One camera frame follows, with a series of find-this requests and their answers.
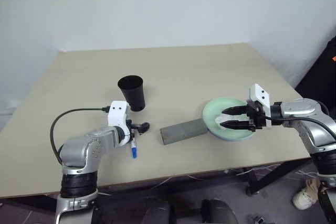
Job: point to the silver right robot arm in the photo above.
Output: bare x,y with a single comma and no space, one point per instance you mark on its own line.
302,108

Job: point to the green plate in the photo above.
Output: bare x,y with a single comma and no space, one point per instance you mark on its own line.
212,111

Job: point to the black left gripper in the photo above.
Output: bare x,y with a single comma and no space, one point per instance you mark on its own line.
131,127

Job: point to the white sneaker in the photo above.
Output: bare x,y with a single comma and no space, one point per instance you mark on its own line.
304,197

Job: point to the white marker with blue cap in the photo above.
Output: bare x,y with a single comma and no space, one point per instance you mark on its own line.
134,148

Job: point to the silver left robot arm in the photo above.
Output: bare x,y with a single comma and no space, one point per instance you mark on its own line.
84,148

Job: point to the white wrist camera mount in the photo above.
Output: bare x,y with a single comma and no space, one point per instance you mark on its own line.
260,95
118,113

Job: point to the grey glasses case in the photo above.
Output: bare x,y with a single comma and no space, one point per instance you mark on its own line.
181,130

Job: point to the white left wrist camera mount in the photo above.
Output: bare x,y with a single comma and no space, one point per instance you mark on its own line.
118,113

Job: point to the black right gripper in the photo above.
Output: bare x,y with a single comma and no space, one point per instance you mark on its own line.
256,119

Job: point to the black plastic cup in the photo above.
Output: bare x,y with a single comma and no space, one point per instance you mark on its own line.
134,95

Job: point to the dark rounded shape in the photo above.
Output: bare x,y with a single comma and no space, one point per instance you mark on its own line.
157,213
218,212

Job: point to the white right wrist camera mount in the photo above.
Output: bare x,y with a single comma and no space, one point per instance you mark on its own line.
260,95

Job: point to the large black object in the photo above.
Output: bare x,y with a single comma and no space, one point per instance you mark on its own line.
320,77

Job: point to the white tissue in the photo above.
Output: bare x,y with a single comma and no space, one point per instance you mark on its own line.
221,117

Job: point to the blue plate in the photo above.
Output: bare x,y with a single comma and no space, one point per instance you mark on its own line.
231,138

